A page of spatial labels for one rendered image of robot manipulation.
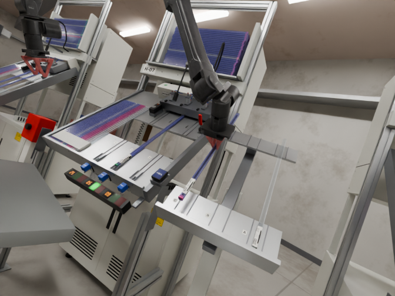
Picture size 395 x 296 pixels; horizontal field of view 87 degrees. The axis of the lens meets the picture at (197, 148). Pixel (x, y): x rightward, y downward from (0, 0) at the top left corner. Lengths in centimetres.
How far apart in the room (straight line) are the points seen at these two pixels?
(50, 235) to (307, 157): 356
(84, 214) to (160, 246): 56
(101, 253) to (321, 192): 310
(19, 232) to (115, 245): 74
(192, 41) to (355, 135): 335
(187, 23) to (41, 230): 70
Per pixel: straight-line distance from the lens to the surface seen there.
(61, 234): 71
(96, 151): 106
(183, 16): 77
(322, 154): 379
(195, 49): 69
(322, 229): 371
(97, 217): 142
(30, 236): 69
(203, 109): 116
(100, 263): 144
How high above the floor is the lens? 92
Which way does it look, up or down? 1 degrees up
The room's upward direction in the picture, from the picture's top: 20 degrees clockwise
